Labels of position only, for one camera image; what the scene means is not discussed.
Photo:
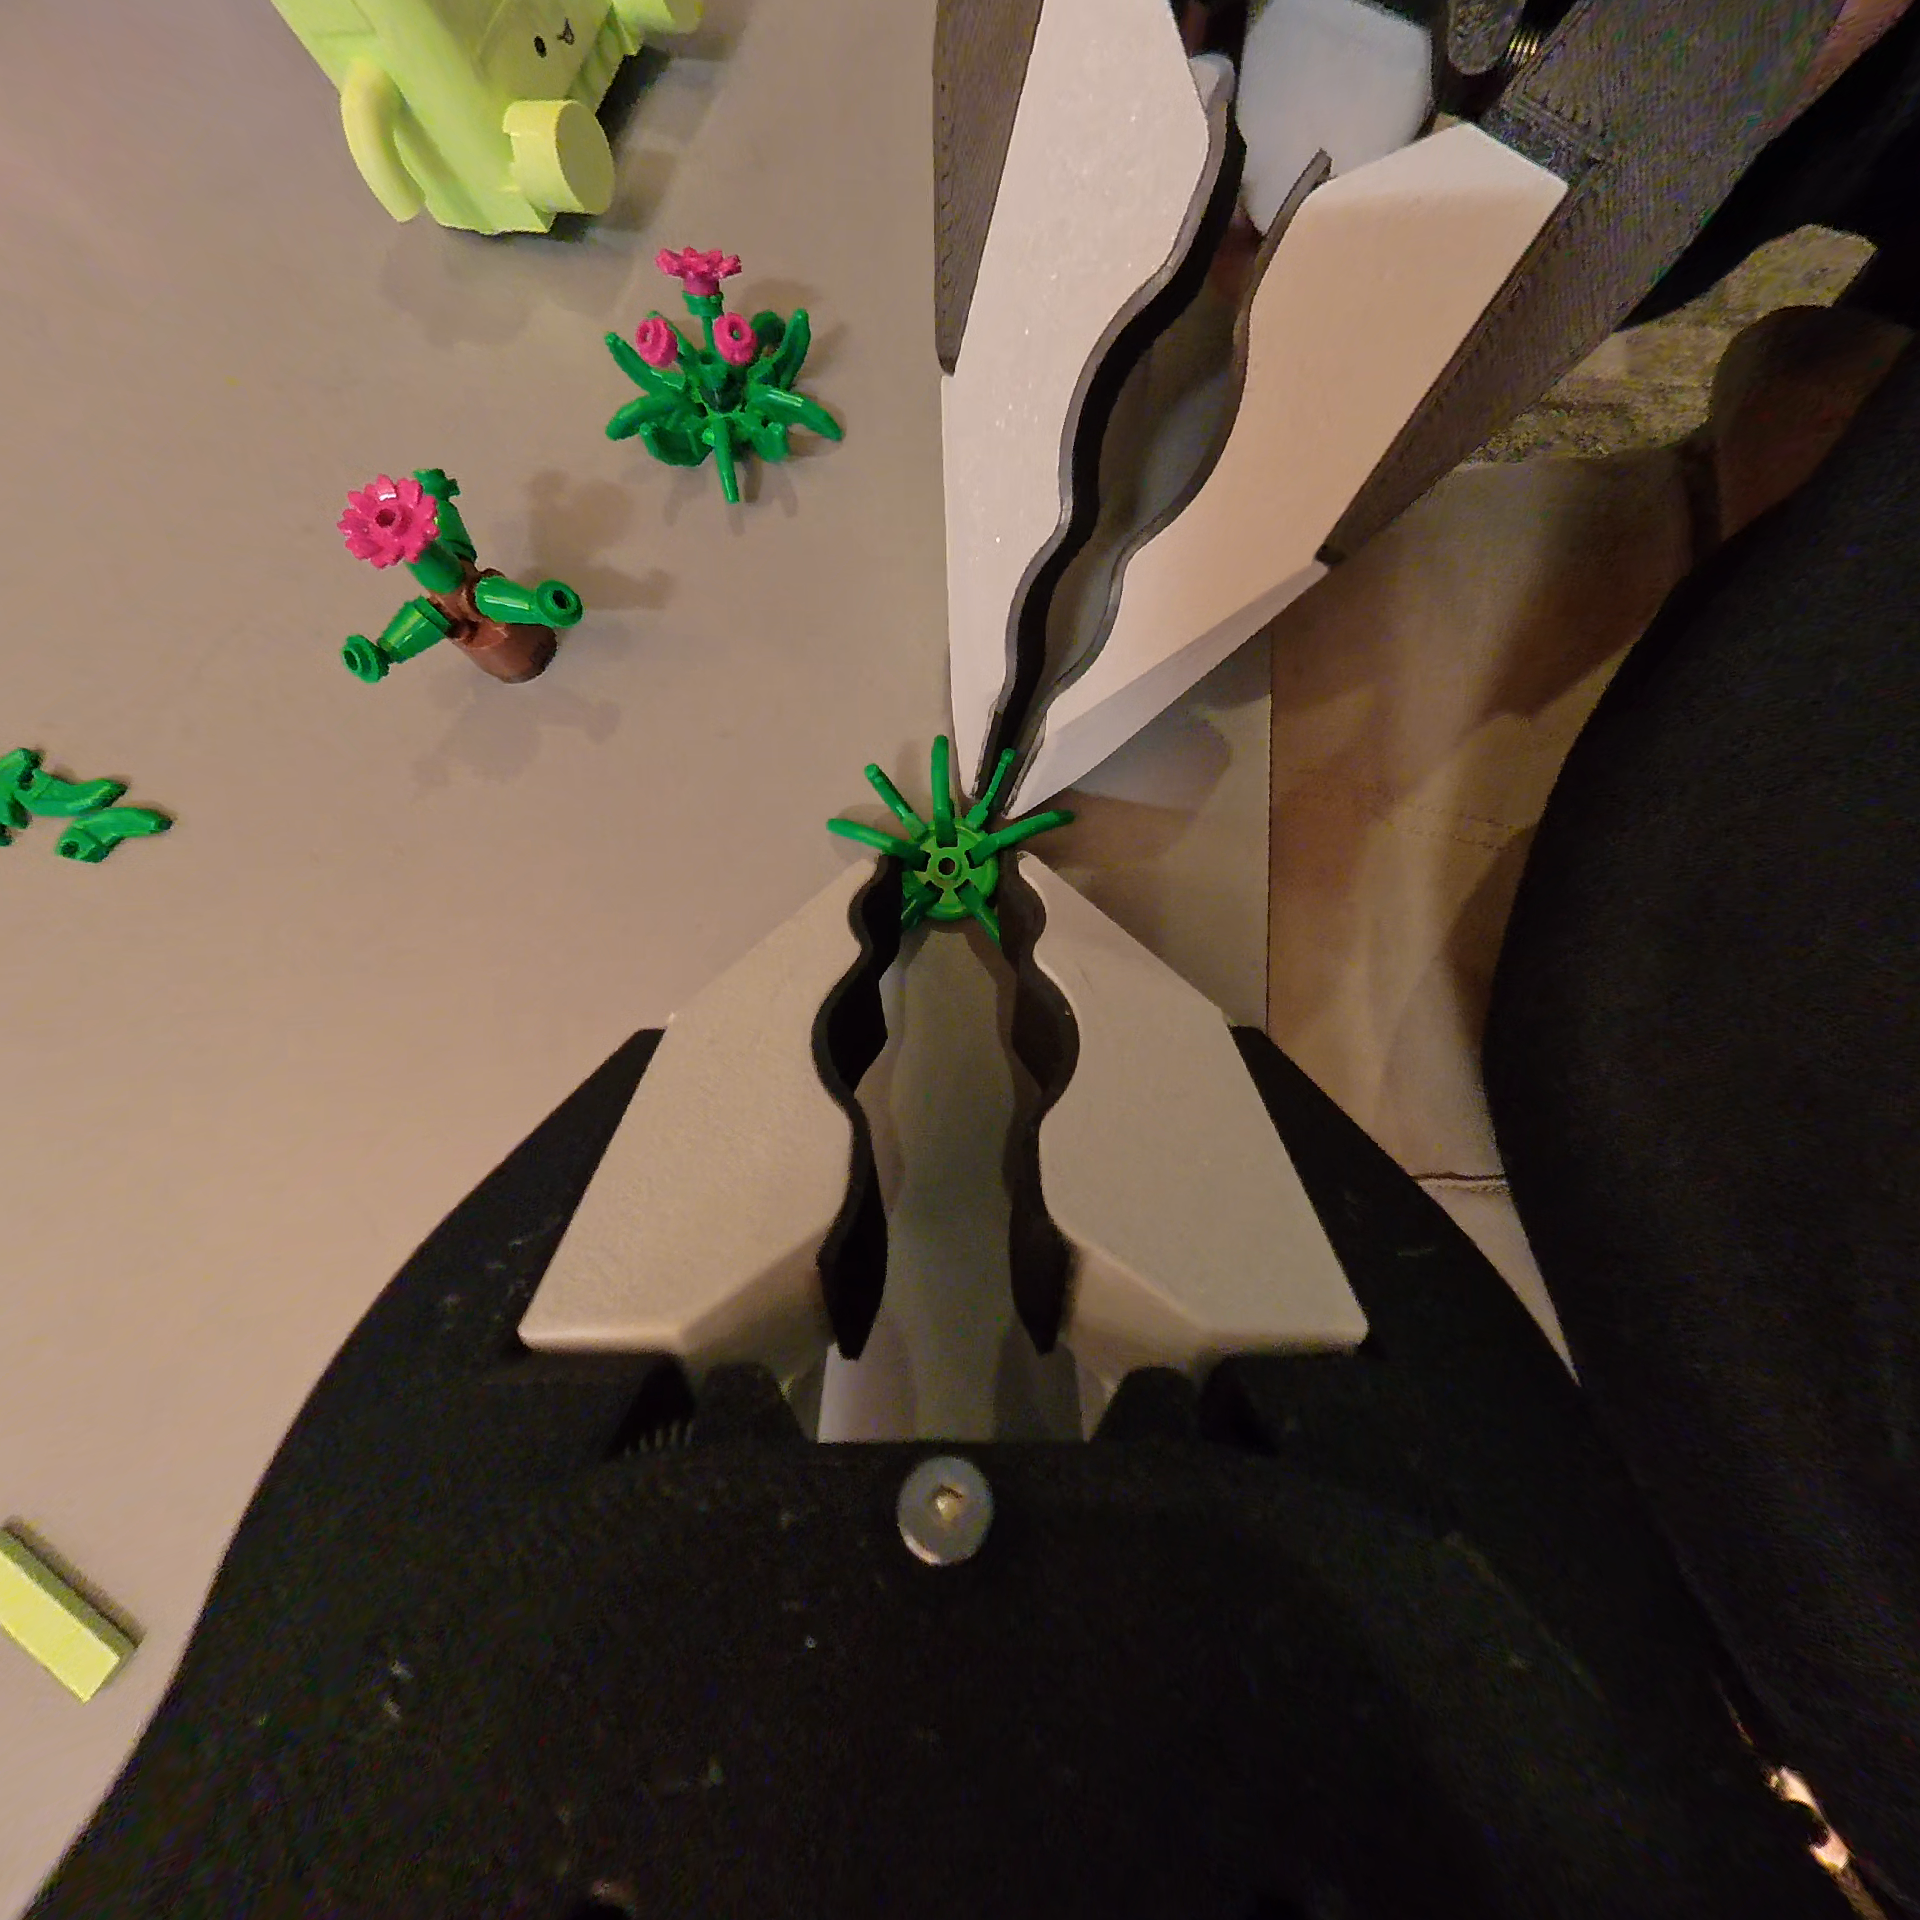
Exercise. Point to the group of loose green leaves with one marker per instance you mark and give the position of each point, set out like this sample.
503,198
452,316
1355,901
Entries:
112,834

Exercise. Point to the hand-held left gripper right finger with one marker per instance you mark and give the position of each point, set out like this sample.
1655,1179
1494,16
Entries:
1185,1200

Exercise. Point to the lime green brick pot figure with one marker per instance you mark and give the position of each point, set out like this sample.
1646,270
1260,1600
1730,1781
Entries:
450,105

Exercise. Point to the green bush with pink flowers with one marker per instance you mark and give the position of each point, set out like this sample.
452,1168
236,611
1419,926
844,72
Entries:
720,405

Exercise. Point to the pink flower on brown stem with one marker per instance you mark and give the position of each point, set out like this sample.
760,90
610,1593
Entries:
511,646

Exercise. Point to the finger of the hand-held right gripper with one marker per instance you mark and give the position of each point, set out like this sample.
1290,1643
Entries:
1050,225
1380,329

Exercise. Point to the green spiky plant base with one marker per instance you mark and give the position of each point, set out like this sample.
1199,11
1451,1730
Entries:
944,866

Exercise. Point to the lime green flat tile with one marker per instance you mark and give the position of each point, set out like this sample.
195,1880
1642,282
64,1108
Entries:
59,1621

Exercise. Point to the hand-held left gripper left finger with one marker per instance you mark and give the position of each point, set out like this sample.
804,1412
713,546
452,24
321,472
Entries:
704,1184

